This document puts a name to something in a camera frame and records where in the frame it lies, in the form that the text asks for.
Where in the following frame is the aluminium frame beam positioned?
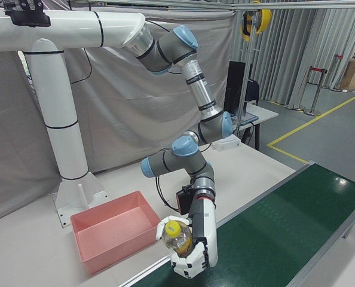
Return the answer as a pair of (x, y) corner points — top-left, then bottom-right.
(66, 0), (355, 11)

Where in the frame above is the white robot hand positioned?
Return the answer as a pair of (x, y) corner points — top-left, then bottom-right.
(155, 197), (219, 279)

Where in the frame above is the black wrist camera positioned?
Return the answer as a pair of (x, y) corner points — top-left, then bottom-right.
(176, 185), (196, 215)

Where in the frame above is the black head camera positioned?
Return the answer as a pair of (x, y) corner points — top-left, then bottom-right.
(2, 0), (51, 28)

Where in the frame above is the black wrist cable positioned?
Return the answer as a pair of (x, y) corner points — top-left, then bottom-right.
(155, 175), (181, 212)

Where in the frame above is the cardboard box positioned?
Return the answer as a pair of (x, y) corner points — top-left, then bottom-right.
(341, 58), (355, 89)

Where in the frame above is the white side table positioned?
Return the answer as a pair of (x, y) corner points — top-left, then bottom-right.
(231, 100), (280, 150)

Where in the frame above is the green conveyor belt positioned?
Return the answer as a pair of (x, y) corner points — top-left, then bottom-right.
(117, 161), (355, 287)

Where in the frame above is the dark office chair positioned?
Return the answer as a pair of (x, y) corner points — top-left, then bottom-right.
(246, 79), (261, 105)

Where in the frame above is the white flat box device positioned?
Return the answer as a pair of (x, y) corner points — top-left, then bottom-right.
(212, 134), (243, 151)

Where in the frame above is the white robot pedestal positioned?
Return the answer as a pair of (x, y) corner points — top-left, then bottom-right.
(0, 8), (147, 228)

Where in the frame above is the orange drink bottle yellow cap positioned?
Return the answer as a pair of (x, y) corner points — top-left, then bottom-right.
(161, 220), (195, 258)

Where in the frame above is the grey backdrop curtain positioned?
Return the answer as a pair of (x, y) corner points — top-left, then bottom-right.
(0, 0), (244, 225)

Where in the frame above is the metal queue stanchion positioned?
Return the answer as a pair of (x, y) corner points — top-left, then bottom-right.
(304, 65), (328, 117)
(329, 53), (345, 92)

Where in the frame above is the aluminium hat pole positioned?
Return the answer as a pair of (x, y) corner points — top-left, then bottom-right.
(236, 0), (258, 134)

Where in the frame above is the pink plastic basket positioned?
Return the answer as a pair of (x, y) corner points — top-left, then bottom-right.
(70, 191), (162, 275)

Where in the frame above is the black monitor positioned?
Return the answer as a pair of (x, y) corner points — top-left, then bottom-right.
(225, 61), (253, 117)

